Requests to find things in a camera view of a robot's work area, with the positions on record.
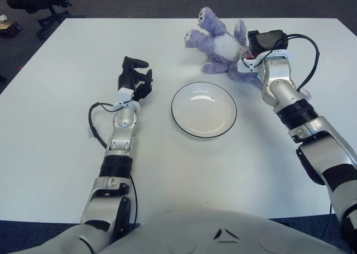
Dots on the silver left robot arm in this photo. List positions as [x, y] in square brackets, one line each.
[122, 125]

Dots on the white plate with black rim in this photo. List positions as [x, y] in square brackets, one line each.
[203, 111]

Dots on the white left wrist mount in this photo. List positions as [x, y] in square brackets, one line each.
[125, 93]

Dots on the yellow and black box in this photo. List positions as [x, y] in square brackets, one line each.
[9, 28]

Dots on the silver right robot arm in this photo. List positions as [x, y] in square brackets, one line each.
[320, 142]

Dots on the silver robot torso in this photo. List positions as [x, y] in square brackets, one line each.
[178, 231]

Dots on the black office chair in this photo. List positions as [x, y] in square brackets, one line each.
[28, 2]

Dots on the white wrist mount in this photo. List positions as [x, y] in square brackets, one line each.
[125, 93]
[245, 65]

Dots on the white right wrist mount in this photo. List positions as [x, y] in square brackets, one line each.
[245, 65]

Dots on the purple plush bunny doll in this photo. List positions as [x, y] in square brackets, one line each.
[220, 44]

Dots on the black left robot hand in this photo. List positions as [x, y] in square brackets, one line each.
[125, 78]

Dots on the small white floor item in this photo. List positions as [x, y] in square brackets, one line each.
[2, 18]

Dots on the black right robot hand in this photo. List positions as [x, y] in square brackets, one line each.
[267, 42]

